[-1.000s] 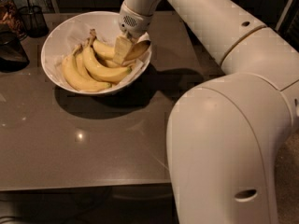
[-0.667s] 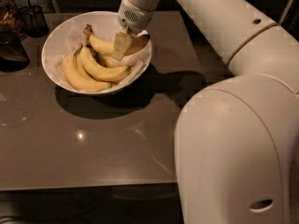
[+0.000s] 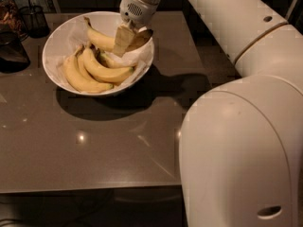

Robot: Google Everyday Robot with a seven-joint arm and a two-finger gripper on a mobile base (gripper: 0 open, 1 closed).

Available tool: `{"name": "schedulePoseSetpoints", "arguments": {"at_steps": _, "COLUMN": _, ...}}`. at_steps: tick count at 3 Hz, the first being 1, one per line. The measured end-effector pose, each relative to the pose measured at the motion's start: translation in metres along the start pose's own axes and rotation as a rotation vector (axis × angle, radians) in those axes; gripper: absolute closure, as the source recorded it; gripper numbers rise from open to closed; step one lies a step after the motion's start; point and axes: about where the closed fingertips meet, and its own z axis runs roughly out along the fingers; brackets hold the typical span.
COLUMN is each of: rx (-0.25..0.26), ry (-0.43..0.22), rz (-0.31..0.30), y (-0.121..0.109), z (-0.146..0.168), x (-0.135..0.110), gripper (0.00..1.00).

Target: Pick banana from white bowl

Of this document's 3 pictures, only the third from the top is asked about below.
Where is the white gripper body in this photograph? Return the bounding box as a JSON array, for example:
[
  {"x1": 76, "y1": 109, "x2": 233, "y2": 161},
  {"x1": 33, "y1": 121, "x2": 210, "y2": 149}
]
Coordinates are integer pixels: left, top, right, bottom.
[{"x1": 120, "y1": 0, "x2": 157, "y2": 28}]

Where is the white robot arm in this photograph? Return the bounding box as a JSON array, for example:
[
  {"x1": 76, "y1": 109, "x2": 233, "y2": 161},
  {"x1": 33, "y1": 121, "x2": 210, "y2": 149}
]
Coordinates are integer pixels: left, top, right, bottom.
[{"x1": 179, "y1": 0, "x2": 303, "y2": 227}]

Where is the thin yellow banana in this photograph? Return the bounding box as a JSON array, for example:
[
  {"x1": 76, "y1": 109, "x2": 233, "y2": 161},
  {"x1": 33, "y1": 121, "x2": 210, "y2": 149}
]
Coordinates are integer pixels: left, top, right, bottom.
[{"x1": 77, "y1": 52, "x2": 95, "y2": 81}]

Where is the white paper bowl liner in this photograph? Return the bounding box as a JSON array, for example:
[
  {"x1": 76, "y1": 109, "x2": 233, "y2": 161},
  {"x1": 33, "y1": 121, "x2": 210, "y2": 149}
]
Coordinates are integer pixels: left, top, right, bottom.
[{"x1": 45, "y1": 16, "x2": 150, "y2": 93}]

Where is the white bowl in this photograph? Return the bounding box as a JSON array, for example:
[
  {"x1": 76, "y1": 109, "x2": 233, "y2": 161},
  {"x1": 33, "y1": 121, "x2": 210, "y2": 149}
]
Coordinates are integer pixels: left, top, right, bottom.
[{"x1": 42, "y1": 10, "x2": 156, "y2": 98}]

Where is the dark glass bowl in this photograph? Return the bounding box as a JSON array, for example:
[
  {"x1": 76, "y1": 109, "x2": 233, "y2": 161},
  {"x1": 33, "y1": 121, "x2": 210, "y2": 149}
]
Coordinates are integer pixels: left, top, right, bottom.
[{"x1": 0, "y1": 31, "x2": 30, "y2": 73}]

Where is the black mesh pen cup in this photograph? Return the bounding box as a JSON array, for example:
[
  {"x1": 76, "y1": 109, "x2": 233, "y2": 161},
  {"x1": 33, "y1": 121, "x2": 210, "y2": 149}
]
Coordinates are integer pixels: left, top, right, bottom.
[{"x1": 19, "y1": 0, "x2": 50, "y2": 38}]

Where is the glass jar with snacks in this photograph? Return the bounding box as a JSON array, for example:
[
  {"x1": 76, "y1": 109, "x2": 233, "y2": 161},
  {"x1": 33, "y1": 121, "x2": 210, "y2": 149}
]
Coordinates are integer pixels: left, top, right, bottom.
[{"x1": 0, "y1": 0, "x2": 27, "y2": 40}]

